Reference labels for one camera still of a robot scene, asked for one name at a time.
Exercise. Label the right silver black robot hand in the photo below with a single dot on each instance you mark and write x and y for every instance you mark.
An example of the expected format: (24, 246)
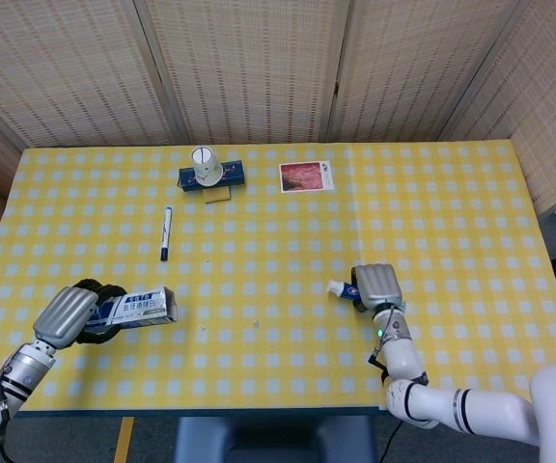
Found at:
(379, 284)

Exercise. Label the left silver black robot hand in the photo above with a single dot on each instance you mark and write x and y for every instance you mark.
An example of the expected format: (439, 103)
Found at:
(63, 316)

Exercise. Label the blue white toothpaste tube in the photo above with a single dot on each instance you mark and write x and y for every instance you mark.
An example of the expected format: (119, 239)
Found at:
(343, 288)

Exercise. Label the blue white toothpaste box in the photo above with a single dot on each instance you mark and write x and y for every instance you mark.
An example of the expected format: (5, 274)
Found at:
(143, 304)

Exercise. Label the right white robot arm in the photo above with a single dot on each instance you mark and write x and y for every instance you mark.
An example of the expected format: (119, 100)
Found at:
(403, 352)

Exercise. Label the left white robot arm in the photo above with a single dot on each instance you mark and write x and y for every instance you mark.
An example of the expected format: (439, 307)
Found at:
(22, 369)

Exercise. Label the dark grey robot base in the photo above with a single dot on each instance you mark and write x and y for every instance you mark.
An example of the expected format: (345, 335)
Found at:
(258, 441)

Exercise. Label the dark blue rectangular box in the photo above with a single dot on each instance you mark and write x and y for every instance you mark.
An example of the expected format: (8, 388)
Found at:
(234, 173)

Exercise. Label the yellow white checked tablecloth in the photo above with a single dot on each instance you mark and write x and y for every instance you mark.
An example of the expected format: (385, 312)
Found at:
(278, 241)

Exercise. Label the white blue marker pen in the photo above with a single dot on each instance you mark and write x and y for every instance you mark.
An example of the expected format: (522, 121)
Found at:
(166, 236)

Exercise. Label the red picture card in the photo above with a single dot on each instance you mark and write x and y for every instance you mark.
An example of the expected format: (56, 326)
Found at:
(302, 177)

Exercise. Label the yellow floor tape strip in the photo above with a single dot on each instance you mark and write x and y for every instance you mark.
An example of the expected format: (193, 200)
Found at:
(123, 441)

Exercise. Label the yellow sponge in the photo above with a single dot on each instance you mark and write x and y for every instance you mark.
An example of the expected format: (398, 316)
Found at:
(217, 195)

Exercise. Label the white paper cup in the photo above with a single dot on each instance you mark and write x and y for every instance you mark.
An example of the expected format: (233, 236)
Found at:
(205, 169)

